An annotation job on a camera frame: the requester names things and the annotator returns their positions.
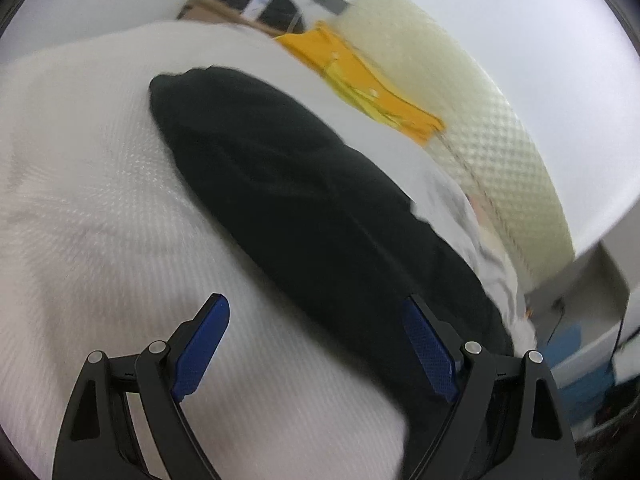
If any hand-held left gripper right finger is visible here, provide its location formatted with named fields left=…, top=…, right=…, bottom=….
left=403, top=294, right=580, bottom=480

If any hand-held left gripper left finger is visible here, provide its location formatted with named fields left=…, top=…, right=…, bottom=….
left=51, top=293, right=231, bottom=480

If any black garment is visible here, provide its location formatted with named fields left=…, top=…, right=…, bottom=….
left=149, top=66, right=516, bottom=480

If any white printed cloth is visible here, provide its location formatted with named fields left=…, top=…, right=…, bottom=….
left=407, top=157, right=538, bottom=356

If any white textured bed cover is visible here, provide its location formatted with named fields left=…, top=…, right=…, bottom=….
left=0, top=22, right=538, bottom=480

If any white cabinet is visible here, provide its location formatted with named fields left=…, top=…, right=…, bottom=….
left=525, top=237, right=640, bottom=391

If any cream quilted mattress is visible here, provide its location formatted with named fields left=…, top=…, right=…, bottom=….
left=334, top=0, right=576, bottom=291

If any yellow cloth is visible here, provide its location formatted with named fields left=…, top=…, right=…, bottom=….
left=275, top=21, right=447, bottom=148

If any brown cardboard box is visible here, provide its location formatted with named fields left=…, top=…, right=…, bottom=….
left=177, top=0, right=281, bottom=38

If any black bag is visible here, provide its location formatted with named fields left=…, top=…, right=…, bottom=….
left=212, top=0, right=306, bottom=31

